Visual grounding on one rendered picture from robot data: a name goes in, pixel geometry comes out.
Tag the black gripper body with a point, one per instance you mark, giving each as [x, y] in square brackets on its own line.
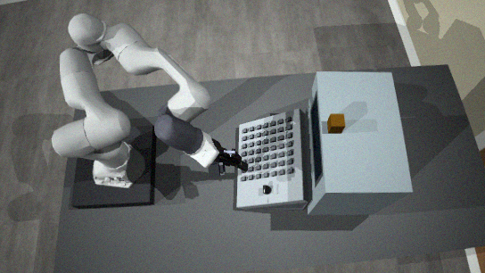
[220, 149]

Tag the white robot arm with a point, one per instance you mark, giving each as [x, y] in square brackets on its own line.
[104, 125]

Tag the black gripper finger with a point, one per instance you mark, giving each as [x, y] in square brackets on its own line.
[227, 163]
[237, 160]

